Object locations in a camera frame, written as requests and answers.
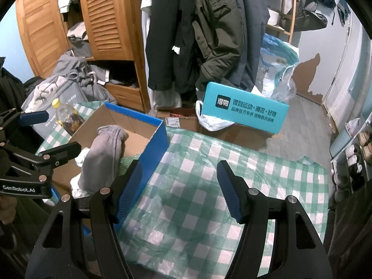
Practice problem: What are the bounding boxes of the white hanging garment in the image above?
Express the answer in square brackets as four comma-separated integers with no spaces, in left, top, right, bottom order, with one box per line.
[139,0,182,111]

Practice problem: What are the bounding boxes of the teal shoe box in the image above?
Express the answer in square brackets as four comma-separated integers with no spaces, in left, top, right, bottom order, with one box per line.
[201,82,290,135]

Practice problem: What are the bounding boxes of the green checked tablecloth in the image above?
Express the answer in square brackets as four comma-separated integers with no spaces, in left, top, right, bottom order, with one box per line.
[36,102,331,271]

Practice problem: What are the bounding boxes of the small white plastic bag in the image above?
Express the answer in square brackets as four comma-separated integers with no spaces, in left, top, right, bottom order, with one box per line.
[344,118,361,136]

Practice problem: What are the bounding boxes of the grey hanging backpack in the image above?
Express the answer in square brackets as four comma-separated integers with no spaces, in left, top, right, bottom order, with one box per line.
[292,0,328,32]

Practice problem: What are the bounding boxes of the white cloths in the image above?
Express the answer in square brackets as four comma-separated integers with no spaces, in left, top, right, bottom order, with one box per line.
[70,176,93,198]

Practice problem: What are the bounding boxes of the grey hoodie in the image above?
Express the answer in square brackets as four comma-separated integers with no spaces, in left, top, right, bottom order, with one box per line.
[51,51,118,105]

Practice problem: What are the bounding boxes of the grey tote bag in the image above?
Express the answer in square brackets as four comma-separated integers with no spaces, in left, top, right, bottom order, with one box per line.
[22,76,85,140]

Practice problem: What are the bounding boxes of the white plastic carrier bag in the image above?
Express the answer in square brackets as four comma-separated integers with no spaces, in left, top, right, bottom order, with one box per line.
[195,100,236,131]

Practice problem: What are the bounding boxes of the black hanging jacket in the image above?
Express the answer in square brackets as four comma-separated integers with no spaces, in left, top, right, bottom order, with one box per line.
[145,0,199,93]

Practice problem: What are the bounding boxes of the white basin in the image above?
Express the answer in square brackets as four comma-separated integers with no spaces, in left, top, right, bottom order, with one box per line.
[266,7,280,27]

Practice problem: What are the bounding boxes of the grey sweatpants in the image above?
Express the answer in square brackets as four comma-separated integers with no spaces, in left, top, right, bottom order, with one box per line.
[78,124,128,194]

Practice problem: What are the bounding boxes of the green bubble wrap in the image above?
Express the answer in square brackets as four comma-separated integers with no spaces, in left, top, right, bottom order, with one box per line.
[118,155,140,178]

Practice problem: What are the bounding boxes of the yellow-capped oil bottle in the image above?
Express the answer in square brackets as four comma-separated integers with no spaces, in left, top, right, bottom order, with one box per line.
[52,98,86,136]

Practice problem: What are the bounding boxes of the grey slipper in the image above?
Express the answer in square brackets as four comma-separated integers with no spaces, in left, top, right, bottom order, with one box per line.
[331,166,351,187]
[334,187,352,203]

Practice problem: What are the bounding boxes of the white door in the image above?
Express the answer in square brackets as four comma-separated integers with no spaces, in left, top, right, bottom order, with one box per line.
[321,9,369,117]

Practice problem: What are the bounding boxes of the blue cardboard box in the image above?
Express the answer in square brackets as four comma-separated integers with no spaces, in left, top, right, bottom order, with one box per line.
[51,102,169,239]

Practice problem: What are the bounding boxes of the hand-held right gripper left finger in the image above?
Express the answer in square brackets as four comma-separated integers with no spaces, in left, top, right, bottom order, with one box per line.
[26,159,144,279]

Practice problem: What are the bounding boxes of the clear plastic storage bag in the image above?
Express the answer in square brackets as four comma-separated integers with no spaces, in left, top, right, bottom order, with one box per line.
[253,33,300,102]

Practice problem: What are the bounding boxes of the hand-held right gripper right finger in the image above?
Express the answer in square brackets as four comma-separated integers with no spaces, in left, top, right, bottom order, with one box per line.
[216,160,333,279]

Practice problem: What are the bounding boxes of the wooden shelf rack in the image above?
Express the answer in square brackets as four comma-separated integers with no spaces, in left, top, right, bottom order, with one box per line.
[257,0,297,44]

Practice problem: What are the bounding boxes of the shoe rack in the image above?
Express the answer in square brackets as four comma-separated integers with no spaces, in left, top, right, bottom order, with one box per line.
[330,113,372,204]

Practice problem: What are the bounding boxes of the folded grey clothes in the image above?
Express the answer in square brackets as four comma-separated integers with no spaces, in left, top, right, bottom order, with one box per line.
[67,22,92,59]

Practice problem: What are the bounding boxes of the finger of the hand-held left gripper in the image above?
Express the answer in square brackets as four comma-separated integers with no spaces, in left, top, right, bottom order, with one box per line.
[0,108,49,127]
[32,141,82,169]

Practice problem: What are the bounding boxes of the teal hanging cloth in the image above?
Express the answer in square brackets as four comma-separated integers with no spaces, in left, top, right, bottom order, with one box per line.
[335,0,351,25]

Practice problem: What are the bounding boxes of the wooden louvred wardrobe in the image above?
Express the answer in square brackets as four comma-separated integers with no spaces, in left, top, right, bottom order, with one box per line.
[14,0,152,114]

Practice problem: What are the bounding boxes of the brown cardboard box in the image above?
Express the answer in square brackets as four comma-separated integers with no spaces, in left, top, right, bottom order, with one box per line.
[157,107,275,152]

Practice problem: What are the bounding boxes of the blue-grey hanging jacket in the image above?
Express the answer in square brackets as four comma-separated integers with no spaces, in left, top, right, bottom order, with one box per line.
[227,0,271,91]

